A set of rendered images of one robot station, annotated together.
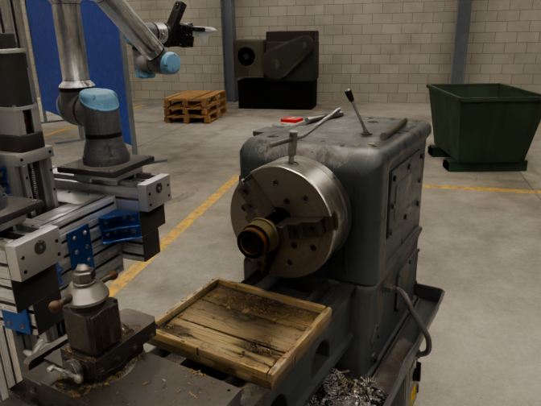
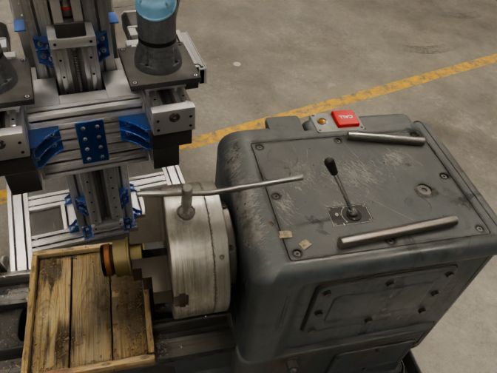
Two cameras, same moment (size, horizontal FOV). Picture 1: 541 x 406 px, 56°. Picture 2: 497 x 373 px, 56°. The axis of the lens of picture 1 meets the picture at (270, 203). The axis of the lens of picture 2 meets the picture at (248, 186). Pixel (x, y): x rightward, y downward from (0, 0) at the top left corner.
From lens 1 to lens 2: 1.13 m
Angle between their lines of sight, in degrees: 43
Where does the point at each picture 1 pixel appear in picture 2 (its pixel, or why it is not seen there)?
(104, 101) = (148, 10)
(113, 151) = (151, 60)
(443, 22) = not seen: outside the picture
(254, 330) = (88, 321)
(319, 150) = (250, 208)
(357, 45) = not seen: outside the picture
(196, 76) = not seen: outside the picture
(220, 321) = (86, 288)
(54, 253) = (17, 150)
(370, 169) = (255, 280)
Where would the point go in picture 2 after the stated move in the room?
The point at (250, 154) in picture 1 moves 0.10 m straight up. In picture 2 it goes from (220, 152) to (222, 121)
